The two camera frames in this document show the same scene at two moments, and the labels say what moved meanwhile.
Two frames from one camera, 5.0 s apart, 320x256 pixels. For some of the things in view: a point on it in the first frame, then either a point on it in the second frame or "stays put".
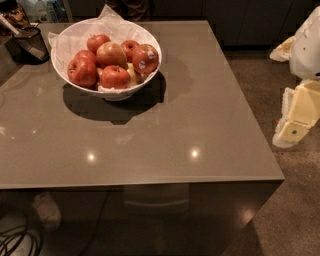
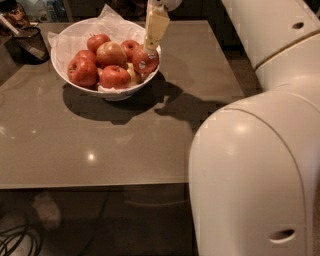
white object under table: (47, 209) stays put
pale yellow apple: (134, 78) stays put
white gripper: (306, 50) to (165, 3)
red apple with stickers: (145, 58) stays put
